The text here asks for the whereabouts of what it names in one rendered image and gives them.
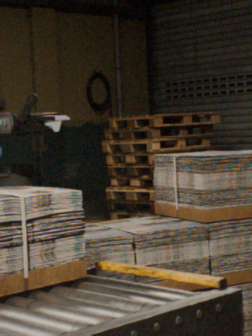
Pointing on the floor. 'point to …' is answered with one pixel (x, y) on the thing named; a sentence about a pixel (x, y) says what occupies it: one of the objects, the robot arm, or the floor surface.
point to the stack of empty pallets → (139, 178)
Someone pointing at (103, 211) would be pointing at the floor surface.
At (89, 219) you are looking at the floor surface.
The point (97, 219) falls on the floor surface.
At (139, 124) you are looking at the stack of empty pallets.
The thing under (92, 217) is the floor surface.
